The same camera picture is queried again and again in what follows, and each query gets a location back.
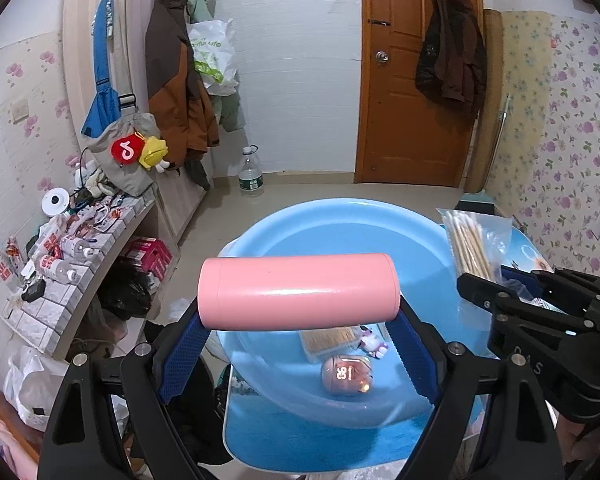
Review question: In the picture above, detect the red plush charm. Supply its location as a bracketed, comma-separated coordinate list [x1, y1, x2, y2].
[111, 134, 145, 167]

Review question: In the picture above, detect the pink blanket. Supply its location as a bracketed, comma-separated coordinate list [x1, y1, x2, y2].
[0, 385, 36, 480]

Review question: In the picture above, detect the pink cylindrical bottle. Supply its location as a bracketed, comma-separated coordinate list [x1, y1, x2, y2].
[197, 252, 401, 333]

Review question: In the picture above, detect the small black device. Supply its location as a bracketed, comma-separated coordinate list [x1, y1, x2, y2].
[21, 280, 48, 303]

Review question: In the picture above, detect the beige striped wardrobe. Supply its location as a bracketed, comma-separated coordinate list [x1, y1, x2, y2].
[62, 0, 216, 246]

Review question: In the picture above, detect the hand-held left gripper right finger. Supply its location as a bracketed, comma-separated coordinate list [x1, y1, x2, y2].
[385, 296, 564, 480]

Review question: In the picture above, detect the brown orange hanging jacket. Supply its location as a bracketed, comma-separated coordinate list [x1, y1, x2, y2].
[145, 0, 221, 191]

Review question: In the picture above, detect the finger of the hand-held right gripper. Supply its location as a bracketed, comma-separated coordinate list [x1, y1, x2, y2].
[456, 271, 590, 334]
[500, 265, 600, 312]

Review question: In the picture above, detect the pink red carton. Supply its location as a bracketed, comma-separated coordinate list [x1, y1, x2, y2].
[125, 236, 173, 281]

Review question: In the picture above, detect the clear toothpick box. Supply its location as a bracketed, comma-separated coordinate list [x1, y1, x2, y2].
[300, 326, 365, 365]

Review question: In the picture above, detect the dark brown hanging jacket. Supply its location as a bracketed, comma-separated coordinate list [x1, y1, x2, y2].
[415, 0, 488, 120]

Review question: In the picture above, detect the brown wooden door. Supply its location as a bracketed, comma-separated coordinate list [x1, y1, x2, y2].
[355, 0, 485, 191]

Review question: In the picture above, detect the white tape roll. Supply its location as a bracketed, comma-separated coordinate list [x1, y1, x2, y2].
[41, 187, 71, 217]

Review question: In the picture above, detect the tan rolled mat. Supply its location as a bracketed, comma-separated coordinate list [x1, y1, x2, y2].
[462, 8, 505, 195]

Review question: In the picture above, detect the grey hanging bag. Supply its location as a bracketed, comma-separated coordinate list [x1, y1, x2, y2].
[87, 94, 161, 197]

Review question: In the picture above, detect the white brick covered shelf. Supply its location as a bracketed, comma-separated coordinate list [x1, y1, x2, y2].
[0, 195, 161, 361]

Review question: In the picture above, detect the white green plastic bag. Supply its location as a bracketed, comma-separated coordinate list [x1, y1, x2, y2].
[187, 19, 240, 97]

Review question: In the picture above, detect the pink white cat figurine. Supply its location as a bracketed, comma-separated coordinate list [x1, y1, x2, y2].
[357, 326, 388, 358]

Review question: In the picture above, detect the clear water bottle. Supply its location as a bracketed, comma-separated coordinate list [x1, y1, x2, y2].
[237, 145, 265, 198]

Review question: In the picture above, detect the blue hanging bag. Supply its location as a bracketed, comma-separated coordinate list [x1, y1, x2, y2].
[80, 0, 122, 138]

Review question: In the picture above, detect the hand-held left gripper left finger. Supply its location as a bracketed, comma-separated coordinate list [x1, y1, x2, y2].
[39, 305, 215, 480]

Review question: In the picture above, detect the pink earbud case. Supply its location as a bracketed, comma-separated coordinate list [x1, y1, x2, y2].
[321, 353, 374, 397]

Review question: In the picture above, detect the black plastic bag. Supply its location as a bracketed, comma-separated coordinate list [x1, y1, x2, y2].
[97, 265, 156, 321]

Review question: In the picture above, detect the pale green hanging coat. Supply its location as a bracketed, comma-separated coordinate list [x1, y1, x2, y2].
[185, 0, 246, 133]

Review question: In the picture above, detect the yellow plush charm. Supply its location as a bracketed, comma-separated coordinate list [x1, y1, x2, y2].
[139, 135, 171, 171]

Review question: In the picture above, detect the person's right hand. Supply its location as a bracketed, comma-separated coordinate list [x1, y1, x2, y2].
[555, 407, 600, 476]

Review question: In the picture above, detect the clear bag of cotton swabs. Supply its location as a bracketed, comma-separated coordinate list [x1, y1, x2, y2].
[437, 208, 513, 291]

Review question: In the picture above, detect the pile of red white packets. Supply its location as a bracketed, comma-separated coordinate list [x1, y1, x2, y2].
[0, 200, 146, 286]

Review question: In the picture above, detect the light blue plastic basin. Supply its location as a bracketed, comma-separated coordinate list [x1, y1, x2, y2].
[215, 199, 486, 428]

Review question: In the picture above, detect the landscape print desktop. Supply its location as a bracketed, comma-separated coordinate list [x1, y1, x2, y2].
[221, 199, 553, 475]

